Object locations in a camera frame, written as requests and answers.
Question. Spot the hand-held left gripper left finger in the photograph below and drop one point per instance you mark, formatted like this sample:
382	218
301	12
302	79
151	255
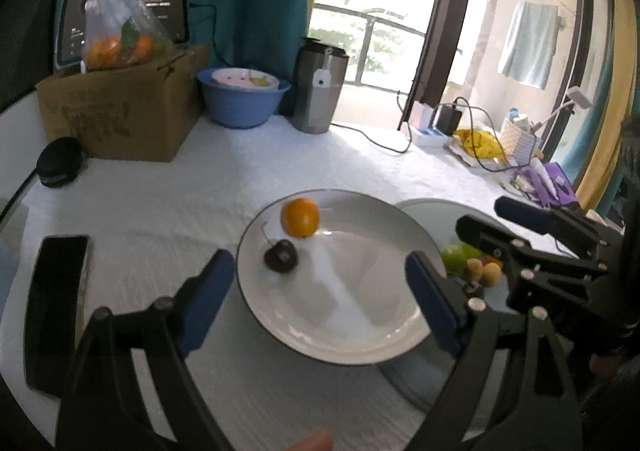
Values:
207	301

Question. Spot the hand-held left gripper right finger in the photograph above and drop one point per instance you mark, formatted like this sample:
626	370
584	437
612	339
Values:
432	301

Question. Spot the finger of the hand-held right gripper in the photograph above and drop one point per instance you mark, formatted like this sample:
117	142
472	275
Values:
525	215
492	241

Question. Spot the orange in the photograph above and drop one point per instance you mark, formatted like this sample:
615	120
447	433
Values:
300	217
495	260

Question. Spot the green lime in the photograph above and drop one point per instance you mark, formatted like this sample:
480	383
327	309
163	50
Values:
454	258
472	250

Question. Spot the small yellow fruit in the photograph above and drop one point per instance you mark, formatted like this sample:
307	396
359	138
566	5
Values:
491	274
474	270

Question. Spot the grey round plate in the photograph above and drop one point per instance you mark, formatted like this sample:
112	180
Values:
435	221

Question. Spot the white plate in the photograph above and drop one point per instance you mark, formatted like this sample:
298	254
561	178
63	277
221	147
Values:
360	291

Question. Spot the dark cherry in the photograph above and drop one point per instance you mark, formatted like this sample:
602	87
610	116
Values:
281	256

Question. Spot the person's left hand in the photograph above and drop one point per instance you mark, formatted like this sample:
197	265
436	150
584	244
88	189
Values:
310	442

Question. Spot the white tube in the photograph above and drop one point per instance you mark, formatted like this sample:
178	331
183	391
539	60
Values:
545	178

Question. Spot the purple cloth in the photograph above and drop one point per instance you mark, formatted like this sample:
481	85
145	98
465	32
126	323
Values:
560	191

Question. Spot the white woven basket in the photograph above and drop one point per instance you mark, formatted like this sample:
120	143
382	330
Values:
517	143

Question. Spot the yellow plastic bag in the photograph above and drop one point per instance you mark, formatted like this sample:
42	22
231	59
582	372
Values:
482	143

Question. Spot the white power strip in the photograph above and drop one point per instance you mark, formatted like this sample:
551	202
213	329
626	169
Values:
430	137

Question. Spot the black charger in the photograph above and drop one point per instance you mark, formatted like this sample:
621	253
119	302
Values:
448	120

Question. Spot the white desk lamp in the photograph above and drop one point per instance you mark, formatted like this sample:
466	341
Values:
580	98

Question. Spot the white charger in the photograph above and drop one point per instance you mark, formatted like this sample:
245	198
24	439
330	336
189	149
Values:
422	118

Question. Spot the black phone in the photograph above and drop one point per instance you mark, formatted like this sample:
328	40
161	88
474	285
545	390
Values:
55	311

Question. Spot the light blue towel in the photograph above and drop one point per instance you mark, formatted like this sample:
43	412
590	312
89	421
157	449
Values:
530	46

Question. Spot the blue bowl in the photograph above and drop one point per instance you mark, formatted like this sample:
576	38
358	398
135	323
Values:
240	106

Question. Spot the cardboard box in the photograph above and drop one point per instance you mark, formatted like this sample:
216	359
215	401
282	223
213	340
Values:
140	111

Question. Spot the pink plate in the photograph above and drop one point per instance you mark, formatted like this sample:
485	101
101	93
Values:
235	78

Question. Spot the steel thermos jug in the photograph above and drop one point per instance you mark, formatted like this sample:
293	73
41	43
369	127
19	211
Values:
317	96

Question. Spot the balcony railing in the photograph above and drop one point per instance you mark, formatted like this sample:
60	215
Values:
370	36

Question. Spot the tangerine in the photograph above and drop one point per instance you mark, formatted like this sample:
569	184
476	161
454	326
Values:
102	53
144	47

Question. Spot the clear plastic bag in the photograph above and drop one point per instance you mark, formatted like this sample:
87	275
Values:
112	16

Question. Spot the dark door frame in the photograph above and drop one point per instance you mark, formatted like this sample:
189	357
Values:
440	21

